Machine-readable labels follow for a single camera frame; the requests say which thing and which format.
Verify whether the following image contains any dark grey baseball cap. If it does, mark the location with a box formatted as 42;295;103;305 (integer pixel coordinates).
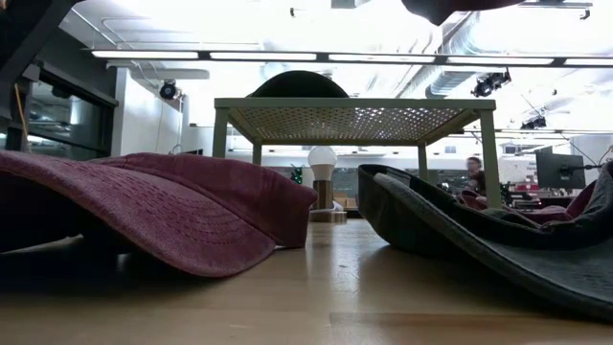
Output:
357;160;613;322
246;70;351;100

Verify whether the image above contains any maroon baseball cap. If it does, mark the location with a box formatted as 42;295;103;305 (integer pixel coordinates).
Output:
400;0;528;27
457;180;598;225
0;149;320;279

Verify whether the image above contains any small green perforated shelf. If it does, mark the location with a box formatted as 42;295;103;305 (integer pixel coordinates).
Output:
214;98;503;210

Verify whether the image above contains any long ceiling light strip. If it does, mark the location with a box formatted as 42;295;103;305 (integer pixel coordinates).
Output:
90;47;613;68

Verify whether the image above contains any person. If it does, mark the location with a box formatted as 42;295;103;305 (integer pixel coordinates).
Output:
463;156;488;197

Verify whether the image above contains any black computer monitor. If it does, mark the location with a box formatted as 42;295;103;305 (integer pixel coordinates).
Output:
534;150;588;191

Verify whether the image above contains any silver ventilation duct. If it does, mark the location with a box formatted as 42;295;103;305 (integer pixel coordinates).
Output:
424;70;480;100

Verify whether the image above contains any yellow hanging cable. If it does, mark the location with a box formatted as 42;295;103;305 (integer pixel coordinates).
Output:
12;83;31;154

